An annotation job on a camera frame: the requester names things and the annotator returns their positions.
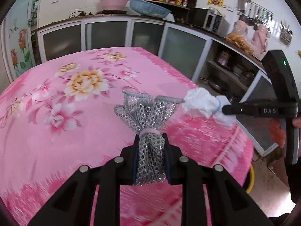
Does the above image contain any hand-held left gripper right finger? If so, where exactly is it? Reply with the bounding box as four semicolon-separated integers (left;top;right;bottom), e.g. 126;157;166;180
163;132;274;226

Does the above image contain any pink basin with lid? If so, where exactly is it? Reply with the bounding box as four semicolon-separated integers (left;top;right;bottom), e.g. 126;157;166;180
99;0;130;11

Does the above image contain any yellow trash bin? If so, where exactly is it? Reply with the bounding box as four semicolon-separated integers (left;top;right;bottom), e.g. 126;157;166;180
245;163;256;193

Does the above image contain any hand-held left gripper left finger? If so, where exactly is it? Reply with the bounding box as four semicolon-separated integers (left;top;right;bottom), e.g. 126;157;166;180
28;133;141;226

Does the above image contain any white paper wad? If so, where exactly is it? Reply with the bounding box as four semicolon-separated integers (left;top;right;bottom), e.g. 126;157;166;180
182;88;236;129

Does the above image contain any frosted glass cabinet door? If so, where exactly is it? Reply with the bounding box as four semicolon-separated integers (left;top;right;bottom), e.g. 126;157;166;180
161;23;212;82
131;19;164;55
37;24;83;63
236;72;291;157
85;21;130;51

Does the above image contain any floral painted door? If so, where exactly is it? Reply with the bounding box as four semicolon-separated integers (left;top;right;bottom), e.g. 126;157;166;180
5;0;41;82

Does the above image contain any blue plastic basin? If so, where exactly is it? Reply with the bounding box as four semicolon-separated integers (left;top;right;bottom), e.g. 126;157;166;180
129;0;172;18

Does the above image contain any pink floral tablecloth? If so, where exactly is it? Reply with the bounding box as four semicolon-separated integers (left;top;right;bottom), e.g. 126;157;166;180
0;47;254;226

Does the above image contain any black induction cooker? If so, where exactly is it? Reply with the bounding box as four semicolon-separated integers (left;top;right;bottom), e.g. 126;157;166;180
96;10;128;15

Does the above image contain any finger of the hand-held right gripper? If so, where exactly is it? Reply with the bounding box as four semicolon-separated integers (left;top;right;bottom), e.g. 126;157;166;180
222;101;259;118

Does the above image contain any silver mesh scrubber net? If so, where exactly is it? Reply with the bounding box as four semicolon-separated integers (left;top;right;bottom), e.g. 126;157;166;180
114;89;185;186

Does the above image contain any wall utensil rack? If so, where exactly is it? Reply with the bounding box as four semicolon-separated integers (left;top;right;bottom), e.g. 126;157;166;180
237;0;275;27

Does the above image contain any frying pan with red handle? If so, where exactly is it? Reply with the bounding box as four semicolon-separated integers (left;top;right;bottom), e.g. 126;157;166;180
200;77;227;93

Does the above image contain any pink and black appliance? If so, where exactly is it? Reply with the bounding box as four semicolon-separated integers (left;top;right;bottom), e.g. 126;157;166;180
216;50;232;67

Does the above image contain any bag of fried snacks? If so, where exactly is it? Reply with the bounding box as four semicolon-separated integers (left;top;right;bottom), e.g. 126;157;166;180
226;24;256;53

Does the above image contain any black microwave oven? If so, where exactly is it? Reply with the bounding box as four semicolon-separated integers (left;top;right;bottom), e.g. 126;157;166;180
188;8;227;35

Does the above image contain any metal chopstick basket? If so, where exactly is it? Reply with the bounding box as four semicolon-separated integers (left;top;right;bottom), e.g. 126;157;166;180
280;21;293;44

